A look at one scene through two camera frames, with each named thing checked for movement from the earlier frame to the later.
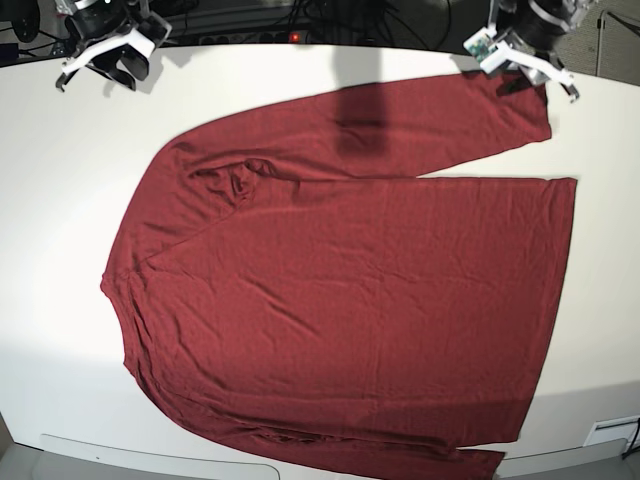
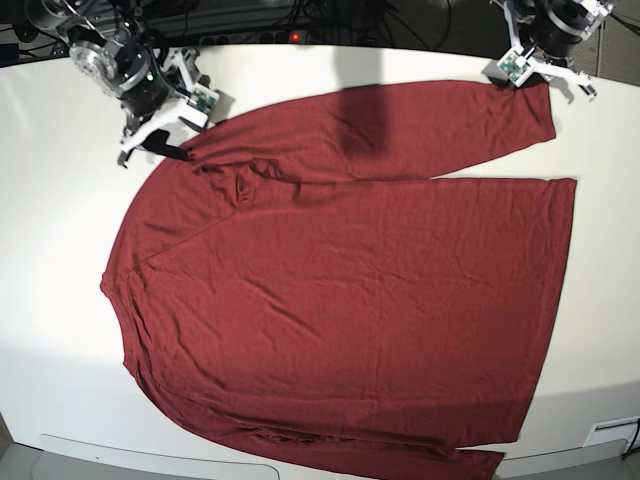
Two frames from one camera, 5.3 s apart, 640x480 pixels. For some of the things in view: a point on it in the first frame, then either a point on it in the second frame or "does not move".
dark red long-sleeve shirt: x=306 y=301 does not move
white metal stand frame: x=600 y=32 does not move
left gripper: x=91 y=20 -> x=171 y=74
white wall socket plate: x=613 y=428 does not move
